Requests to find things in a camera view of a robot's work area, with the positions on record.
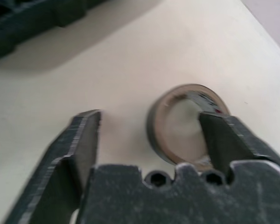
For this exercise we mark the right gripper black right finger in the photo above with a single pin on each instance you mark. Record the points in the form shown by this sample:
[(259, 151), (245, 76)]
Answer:
[(226, 140)]

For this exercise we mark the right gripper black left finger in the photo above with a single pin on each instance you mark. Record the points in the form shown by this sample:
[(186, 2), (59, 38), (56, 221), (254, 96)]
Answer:
[(67, 151)]

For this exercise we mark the black electrical tape roll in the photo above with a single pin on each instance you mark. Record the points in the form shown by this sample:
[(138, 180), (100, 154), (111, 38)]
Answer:
[(151, 130)]

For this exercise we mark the black tool case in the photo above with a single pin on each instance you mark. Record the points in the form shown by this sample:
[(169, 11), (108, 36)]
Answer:
[(25, 23)]

